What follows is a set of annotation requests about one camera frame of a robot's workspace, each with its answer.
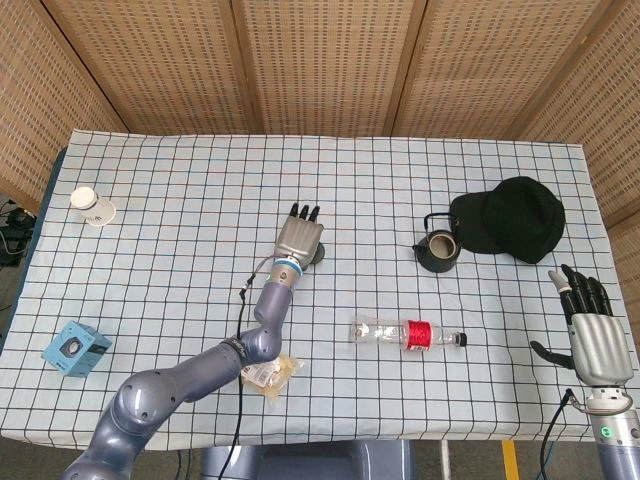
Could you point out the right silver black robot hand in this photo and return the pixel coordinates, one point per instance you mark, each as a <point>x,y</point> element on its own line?
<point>600,345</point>

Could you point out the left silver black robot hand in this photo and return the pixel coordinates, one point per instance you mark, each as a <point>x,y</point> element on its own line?
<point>299,237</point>

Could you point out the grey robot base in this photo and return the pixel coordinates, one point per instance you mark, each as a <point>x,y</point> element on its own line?
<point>310,460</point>

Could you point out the black cast iron teapot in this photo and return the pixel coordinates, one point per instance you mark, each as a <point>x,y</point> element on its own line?
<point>437,260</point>

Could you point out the checkered light blue tablecloth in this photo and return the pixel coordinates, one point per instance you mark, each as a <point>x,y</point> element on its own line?
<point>200,280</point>

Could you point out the clear plastic bottle red label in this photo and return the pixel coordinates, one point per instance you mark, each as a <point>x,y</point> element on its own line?
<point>400,336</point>

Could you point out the clear packaged snack bag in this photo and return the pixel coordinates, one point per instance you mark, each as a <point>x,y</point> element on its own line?
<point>272,377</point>

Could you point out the black baseball cap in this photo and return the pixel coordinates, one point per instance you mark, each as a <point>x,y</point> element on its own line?
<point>515,220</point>

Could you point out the woven bamboo screen panel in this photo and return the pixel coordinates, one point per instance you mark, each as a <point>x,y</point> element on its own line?
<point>330,60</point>
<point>480,65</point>
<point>35,100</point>
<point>150,60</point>
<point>600,115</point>

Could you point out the white table leg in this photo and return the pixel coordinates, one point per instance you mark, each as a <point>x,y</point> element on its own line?
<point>443,460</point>

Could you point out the white paper cup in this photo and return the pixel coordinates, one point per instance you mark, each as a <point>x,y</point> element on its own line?
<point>92,207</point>

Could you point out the small light blue box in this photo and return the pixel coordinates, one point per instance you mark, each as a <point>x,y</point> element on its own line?
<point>75,350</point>

